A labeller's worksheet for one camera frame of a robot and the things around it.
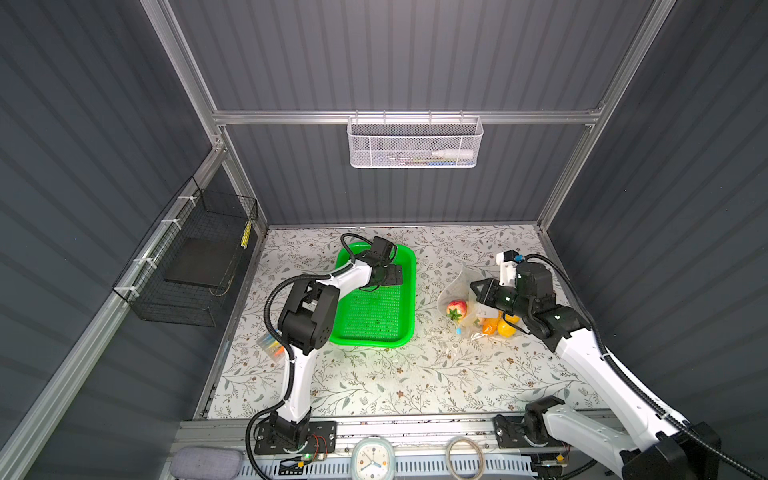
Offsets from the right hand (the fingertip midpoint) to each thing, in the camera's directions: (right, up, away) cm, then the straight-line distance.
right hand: (474, 286), depth 78 cm
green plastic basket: (-26, -12, +18) cm, 34 cm away
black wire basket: (-74, +3, -4) cm, 74 cm away
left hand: (-22, +1, +25) cm, 33 cm away
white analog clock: (-26, -40, -8) cm, 48 cm away
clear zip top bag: (+2, -4, +24) cm, 25 cm away
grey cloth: (-65, -39, -10) cm, 76 cm away
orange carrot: (+7, -13, +9) cm, 17 cm away
